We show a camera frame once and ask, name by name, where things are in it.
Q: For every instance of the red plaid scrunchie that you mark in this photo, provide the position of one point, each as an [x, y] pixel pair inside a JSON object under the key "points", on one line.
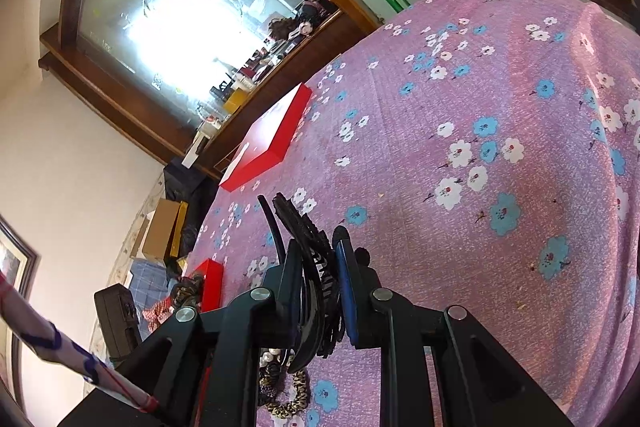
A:
{"points": [[157, 312]]}

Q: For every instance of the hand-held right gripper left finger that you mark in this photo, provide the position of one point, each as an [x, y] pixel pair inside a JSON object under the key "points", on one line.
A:
{"points": [[287, 287]]}

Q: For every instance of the large red flat box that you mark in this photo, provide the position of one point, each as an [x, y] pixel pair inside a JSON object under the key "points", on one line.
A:
{"points": [[265, 147]]}

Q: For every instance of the white striped stick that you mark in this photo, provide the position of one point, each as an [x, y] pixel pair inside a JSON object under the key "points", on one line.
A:
{"points": [[40, 337]]}

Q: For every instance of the dark dotted mesh hair bow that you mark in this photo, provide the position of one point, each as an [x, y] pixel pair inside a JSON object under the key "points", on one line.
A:
{"points": [[186, 289]]}

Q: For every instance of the leopard print scrunchie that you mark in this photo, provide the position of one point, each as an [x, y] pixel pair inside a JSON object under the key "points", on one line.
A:
{"points": [[295, 407]]}

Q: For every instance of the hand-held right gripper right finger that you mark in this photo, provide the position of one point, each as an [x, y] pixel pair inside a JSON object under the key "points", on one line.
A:
{"points": [[346, 292]]}

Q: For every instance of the black plastic bag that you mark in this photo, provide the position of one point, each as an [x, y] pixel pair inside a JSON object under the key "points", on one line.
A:
{"points": [[185, 187]]}

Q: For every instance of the pink floral bedsheet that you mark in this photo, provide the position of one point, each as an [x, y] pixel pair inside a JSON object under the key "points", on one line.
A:
{"points": [[450, 257]]}

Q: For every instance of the row of dresser toiletries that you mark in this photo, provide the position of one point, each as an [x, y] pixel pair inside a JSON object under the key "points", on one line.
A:
{"points": [[235, 99]]}

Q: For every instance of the red tray with white inside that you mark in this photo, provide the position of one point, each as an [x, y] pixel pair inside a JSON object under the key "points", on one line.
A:
{"points": [[210, 282]]}

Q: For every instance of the black speaker box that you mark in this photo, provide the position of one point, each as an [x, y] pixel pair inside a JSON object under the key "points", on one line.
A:
{"points": [[115, 322]]}

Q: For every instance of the wooden dresser with mirror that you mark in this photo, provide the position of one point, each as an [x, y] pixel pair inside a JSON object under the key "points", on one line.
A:
{"points": [[175, 32]]}

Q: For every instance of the framed wall picture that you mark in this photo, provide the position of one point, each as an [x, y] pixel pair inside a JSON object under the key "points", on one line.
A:
{"points": [[15, 267]]}

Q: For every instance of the brown cardboard box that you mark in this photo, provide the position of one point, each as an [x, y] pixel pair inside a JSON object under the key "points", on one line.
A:
{"points": [[160, 227]]}

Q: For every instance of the black hair claw clip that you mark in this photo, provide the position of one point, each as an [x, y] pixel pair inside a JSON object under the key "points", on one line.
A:
{"points": [[305, 227]]}

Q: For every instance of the blue plaid cloth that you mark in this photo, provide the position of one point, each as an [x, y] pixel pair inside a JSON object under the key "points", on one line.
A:
{"points": [[150, 277]]}

